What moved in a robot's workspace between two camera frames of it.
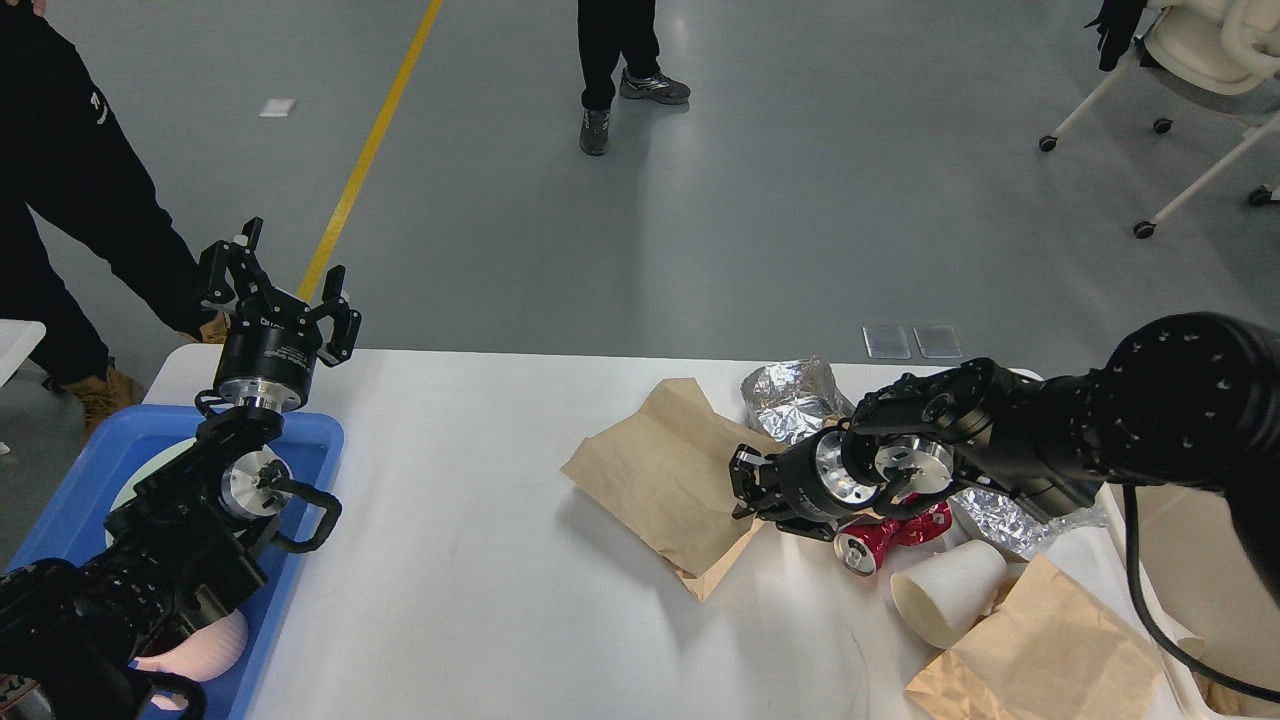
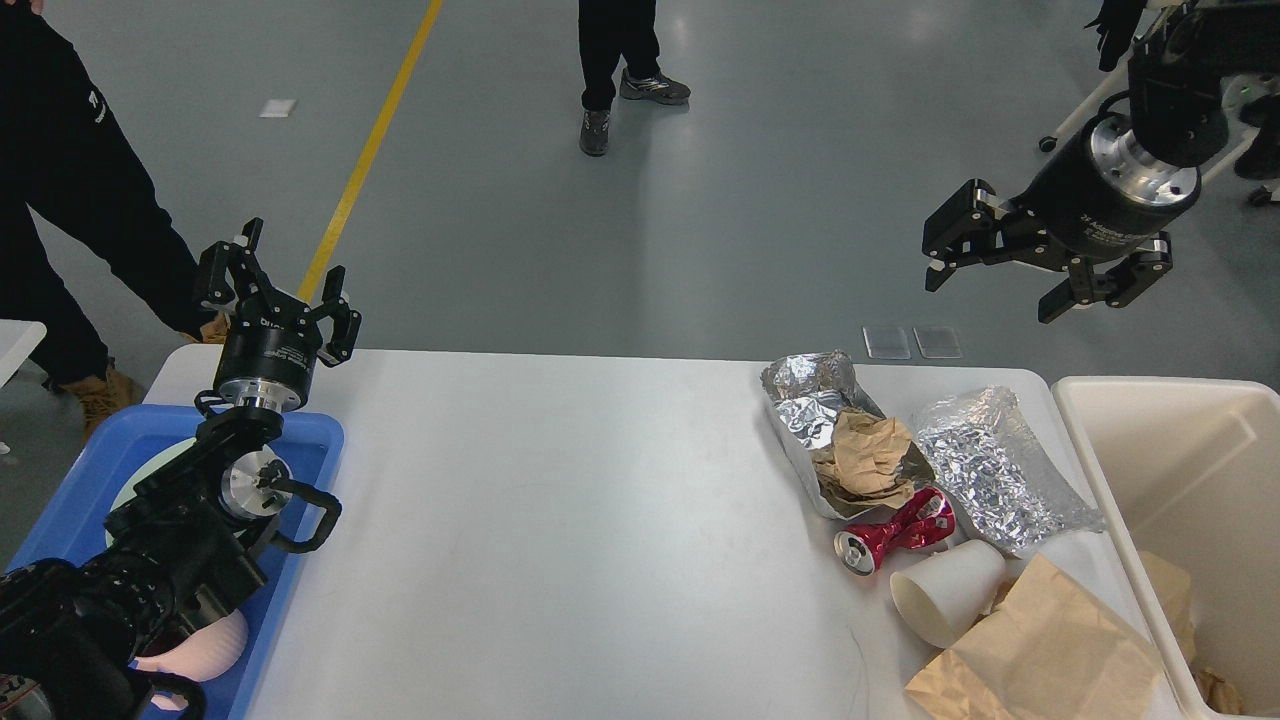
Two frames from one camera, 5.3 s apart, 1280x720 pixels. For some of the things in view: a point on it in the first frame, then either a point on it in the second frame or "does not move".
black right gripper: x=814 y=476 → x=1101 y=194
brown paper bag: x=663 y=469 → x=1171 y=579
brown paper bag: x=1065 y=646 does not move
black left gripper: x=269 y=343 does not move
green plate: x=128 y=492 does not move
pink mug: x=204 y=655 does not move
